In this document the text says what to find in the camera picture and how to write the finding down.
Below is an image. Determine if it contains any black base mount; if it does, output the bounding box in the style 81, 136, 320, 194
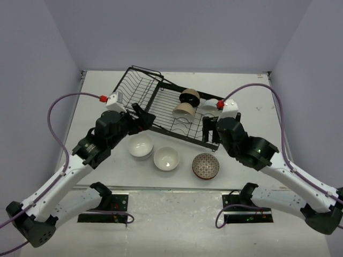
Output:
77, 194, 130, 224
222, 190, 274, 224

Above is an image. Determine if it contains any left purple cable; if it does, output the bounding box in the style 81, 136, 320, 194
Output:
0, 92, 135, 255

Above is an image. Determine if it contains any black wire dish rack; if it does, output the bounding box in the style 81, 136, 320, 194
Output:
114, 65, 219, 152

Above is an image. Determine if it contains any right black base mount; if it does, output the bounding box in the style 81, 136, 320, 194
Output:
222, 190, 274, 224

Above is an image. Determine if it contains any tan bowl with leaf motif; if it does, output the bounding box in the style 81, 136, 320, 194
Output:
153, 146, 180, 171

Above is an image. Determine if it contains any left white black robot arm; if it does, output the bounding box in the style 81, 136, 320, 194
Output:
6, 103, 156, 248

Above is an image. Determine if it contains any red patterned bowl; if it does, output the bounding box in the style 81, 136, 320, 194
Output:
191, 153, 220, 180

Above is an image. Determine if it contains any black glazed tan bowl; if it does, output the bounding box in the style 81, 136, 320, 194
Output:
179, 88, 200, 108

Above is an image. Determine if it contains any white bowl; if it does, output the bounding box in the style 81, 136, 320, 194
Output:
128, 134, 154, 158
131, 152, 152, 161
202, 99, 218, 110

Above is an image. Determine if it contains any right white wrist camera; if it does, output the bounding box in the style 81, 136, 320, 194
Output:
217, 99, 238, 120

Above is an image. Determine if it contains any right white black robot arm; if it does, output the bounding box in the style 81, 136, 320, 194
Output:
203, 114, 342, 235

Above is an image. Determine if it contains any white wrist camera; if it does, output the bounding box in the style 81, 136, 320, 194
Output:
106, 92, 126, 113
217, 99, 238, 120

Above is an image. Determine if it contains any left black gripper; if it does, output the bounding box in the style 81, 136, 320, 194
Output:
108, 103, 155, 148

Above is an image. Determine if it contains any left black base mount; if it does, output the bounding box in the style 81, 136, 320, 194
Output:
77, 194, 130, 224

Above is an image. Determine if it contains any purple cable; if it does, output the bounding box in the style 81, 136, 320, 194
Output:
215, 83, 343, 230
0, 92, 135, 255

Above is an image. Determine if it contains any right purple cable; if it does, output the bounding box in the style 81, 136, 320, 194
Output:
215, 83, 343, 230

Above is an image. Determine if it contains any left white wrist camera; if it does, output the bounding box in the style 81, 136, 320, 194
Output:
106, 92, 126, 113

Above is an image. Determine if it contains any plain tan bowl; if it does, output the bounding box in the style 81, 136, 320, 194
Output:
172, 102, 195, 123

